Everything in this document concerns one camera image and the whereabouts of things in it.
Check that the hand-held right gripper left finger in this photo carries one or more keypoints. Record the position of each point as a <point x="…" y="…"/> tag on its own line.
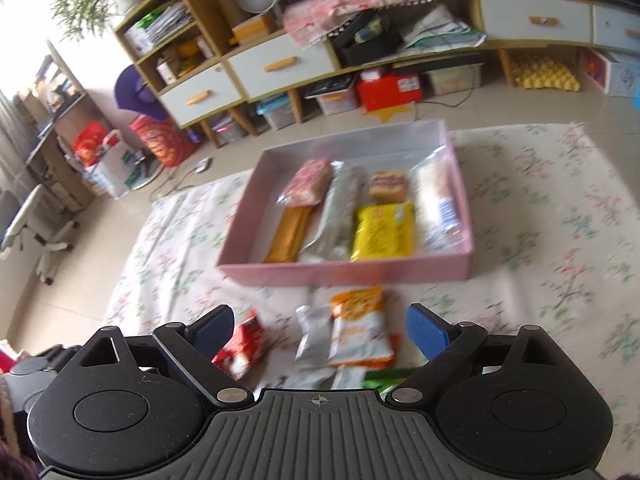
<point x="212" y="331"/>

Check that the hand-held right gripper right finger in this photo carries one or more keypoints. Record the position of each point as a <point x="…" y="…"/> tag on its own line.
<point x="426" y="332"/>

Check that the red snack packet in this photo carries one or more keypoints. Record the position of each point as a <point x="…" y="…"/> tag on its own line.
<point x="240" y="347"/>

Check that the green snack packet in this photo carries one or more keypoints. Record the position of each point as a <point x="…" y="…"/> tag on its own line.
<point x="395" y="379"/>

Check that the orange and silver snack packet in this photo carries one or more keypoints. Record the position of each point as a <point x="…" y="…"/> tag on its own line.
<point x="357" y="325"/>

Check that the pink cardboard box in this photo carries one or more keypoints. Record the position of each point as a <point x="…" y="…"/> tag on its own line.
<point x="350" y="270"/>

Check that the small silver snack packet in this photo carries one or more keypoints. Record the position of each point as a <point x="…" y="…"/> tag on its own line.
<point x="312" y="332"/>

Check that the yellow snack packet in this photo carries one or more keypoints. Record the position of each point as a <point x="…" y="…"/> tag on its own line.
<point x="382" y="232"/>

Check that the gold wafer packet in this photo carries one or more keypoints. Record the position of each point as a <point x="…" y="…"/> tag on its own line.
<point x="290" y="232"/>

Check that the clear rice cracker packet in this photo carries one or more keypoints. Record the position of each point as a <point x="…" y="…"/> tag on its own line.
<point x="440" y="200"/>

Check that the brown biscuit packet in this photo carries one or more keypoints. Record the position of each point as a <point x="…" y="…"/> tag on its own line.
<point x="387" y="186"/>

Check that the long silver snack packet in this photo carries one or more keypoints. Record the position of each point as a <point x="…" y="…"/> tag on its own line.
<point x="335" y="210"/>

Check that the pink speckled snack packet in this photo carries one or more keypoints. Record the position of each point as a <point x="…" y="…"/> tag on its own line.
<point x="307" y="182"/>

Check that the white office chair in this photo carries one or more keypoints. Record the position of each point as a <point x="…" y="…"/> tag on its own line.
<point x="35" y="230"/>

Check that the floral tablecloth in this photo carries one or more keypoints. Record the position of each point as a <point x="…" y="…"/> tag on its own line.
<point x="540" y="240"/>

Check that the red printed bag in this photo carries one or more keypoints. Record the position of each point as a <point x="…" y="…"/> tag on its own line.
<point x="162" y="142"/>

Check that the white shopping bag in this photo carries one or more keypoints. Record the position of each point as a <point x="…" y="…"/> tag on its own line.
<point x="107" y="165"/>

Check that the clear storage bin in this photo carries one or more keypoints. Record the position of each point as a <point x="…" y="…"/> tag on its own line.
<point x="337" y="101"/>
<point x="455" y="79"/>
<point x="277" y="112"/>
<point x="225" y="130"/>

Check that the white cabinet drawer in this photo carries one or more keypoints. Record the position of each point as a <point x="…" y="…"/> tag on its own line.
<point x="537" y="20"/>
<point x="282" y="65"/>
<point x="617" y="27"/>
<point x="200" y="95"/>

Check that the red box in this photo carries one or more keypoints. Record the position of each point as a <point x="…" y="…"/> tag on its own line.
<point x="387" y="92"/>

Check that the storage shelf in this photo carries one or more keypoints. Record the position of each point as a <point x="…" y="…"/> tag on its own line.
<point x="60" y="125"/>

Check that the purple hat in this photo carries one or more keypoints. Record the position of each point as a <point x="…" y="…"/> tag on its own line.
<point x="137" y="92"/>

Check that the wooden TV cabinet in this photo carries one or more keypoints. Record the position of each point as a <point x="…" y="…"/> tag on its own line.
<point x="310" y="80"/>

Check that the yellow egg tray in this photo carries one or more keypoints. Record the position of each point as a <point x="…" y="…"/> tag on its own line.
<point x="547" y="75"/>

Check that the black bag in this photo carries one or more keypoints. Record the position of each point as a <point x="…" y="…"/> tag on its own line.
<point x="367" y="37"/>

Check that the pile of papers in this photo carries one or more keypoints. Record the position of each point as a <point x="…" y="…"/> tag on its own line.
<point x="442" y="30"/>

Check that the yellow box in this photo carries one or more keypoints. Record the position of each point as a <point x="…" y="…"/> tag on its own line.
<point x="255" y="29"/>

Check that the white printed box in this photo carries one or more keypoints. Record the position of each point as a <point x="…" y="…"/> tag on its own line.
<point x="620" y="72"/>

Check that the pink floral cloth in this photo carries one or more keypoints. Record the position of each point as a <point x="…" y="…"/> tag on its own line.
<point x="350" y="10"/>

